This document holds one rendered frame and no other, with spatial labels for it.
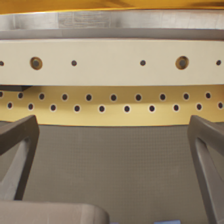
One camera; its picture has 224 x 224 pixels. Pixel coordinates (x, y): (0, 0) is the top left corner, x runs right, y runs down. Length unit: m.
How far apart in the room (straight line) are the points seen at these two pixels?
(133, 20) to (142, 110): 0.11
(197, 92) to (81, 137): 0.16
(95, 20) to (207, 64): 0.13
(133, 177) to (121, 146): 0.04
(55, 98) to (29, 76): 0.06
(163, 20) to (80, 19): 0.10
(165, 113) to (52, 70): 0.15
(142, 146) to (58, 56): 0.15
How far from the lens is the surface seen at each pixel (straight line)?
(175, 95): 0.28
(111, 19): 0.26
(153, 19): 0.26
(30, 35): 0.30
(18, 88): 0.27
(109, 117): 0.26
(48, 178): 0.29
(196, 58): 0.23
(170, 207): 0.30
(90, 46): 0.21
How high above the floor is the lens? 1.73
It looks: 24 degrees down
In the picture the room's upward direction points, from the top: straight up
